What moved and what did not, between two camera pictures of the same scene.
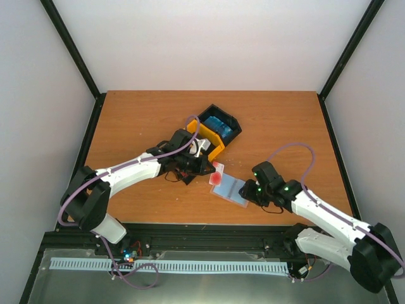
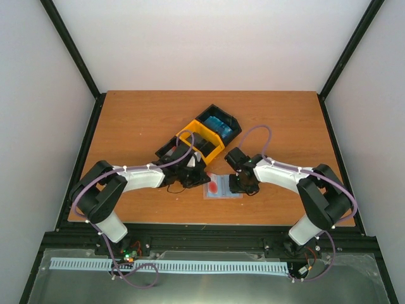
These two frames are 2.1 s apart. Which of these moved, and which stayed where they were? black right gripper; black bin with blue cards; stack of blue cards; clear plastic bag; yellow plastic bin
Moved: black right gripper; clear plastic bag
Stayed: stack of blue cards; yellow plastic bin; black bin with blue cards
